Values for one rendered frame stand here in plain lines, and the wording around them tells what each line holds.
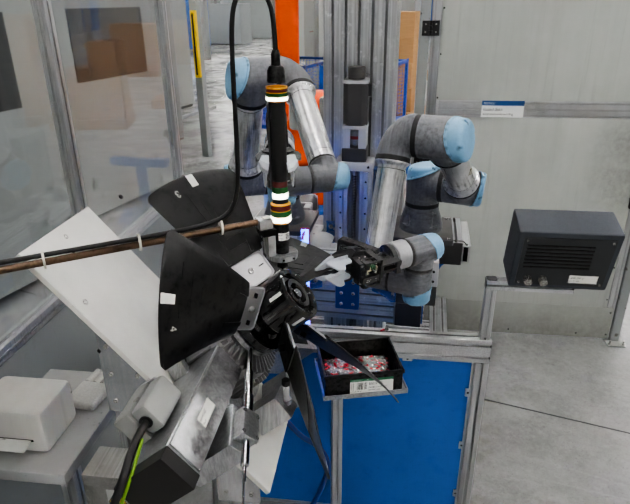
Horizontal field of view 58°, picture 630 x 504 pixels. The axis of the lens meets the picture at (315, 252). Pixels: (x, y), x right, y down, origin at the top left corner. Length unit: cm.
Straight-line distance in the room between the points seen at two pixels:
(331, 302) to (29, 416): 114
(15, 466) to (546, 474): 198
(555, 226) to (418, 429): 80
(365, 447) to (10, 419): 111
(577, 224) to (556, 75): 150
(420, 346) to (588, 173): 170
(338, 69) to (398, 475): 141
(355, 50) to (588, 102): 140
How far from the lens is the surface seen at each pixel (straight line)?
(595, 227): 164
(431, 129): 154
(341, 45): 208
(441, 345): 176
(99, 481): 142
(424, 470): 209
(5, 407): 146
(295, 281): 121
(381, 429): 198
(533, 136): 308
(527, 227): 159
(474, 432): 197
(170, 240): 97
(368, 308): 213
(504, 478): 260
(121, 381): 133
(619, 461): 285
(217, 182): 131
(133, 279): 131
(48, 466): 144
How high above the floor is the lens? 178
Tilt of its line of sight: 24 degrees down
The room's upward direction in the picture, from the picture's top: 1 degrees counter-clockwise
